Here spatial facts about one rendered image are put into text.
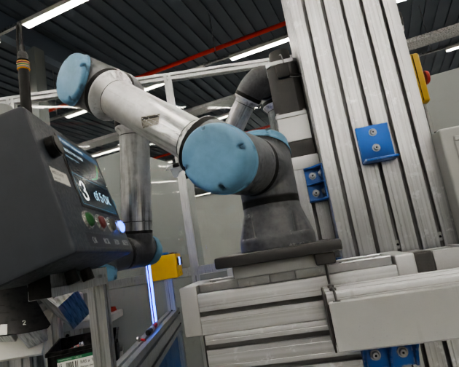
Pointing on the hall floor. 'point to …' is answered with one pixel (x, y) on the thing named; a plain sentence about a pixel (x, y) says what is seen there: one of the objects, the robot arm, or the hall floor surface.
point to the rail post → (181, 349)
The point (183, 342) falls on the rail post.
